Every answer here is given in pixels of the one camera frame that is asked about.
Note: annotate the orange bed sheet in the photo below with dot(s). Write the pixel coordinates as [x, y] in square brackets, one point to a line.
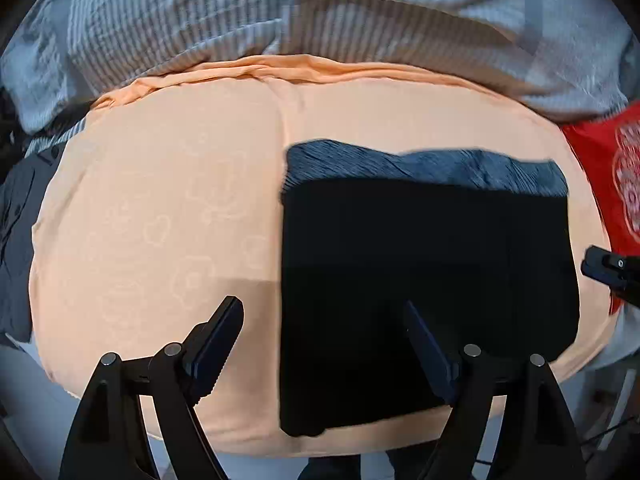
[150, 185]

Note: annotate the dark grey cloth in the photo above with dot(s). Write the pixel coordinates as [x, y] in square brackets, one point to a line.
[22, 220]

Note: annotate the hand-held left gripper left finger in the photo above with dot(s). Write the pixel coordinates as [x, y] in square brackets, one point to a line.
[220, 350]

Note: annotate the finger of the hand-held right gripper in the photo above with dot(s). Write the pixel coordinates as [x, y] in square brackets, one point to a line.
[612, 267]

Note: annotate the black pants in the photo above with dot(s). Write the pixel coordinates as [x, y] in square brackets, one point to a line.
[400, 240]

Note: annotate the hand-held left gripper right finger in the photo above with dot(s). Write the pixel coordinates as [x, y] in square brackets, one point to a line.
[432, 360]

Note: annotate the person's dark clothing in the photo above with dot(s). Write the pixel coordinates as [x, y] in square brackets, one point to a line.
[330, 470]

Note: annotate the red printed cloth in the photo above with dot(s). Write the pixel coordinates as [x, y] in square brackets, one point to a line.
[595, 160]

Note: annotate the grey striped duvet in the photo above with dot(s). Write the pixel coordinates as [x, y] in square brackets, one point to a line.
[200, 10]

